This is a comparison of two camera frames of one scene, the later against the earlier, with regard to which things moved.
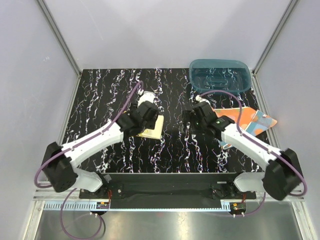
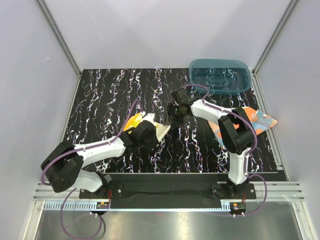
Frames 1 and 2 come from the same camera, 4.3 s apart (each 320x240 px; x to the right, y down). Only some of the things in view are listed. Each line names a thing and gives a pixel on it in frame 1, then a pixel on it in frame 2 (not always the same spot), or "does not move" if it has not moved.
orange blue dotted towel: x=252 y=122 does not move
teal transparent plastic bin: x=219 y=74 does not move
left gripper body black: x=149 y=124 -> x=149 y=143
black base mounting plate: x=168 y=186 does not move
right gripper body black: x=197 y=127 -> x=174 y=113
